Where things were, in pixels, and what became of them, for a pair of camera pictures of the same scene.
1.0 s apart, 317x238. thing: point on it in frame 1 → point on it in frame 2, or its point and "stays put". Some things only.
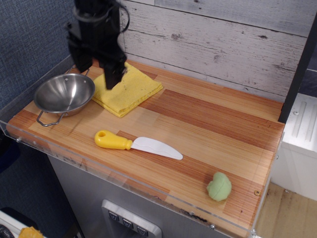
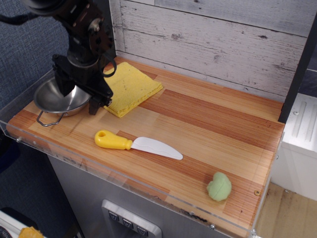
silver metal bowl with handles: [62, 94] stays put
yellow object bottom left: [30, 232] stays put
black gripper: [93, 30] → [84, 69]
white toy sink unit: [295, 167] stays put
